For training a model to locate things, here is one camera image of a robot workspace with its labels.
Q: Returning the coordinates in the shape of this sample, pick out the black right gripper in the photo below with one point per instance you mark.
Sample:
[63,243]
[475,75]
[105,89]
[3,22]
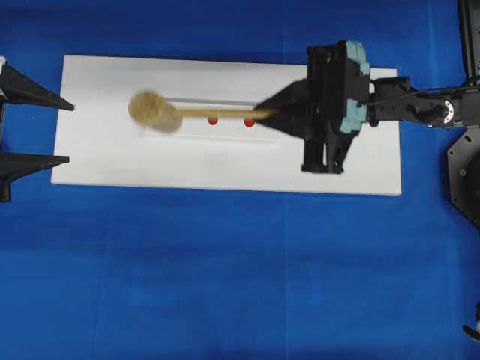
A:
[339,76]

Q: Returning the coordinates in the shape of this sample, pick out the white rectangular board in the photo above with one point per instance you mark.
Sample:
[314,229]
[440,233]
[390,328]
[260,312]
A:
[106,147]

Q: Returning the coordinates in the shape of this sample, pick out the wooden mallet hammer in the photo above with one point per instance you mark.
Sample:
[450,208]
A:
[149,109]

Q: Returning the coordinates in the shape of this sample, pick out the black frame rail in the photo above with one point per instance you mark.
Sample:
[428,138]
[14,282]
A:
[468,15]

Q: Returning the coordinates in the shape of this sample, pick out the blue table cloth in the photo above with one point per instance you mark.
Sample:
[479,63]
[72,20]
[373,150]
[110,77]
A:
[132,273]

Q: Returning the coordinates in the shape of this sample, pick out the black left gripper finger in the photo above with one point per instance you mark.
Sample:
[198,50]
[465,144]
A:
[15,166]
[17,88]

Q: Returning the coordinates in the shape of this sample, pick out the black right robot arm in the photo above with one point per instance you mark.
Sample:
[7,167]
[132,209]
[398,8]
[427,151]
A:
[393,99]

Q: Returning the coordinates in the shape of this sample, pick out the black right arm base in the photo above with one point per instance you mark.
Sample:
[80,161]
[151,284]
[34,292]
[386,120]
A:
[463,175]

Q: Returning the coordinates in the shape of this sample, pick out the black clamp at edge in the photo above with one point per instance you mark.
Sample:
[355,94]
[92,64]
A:
[473,331]

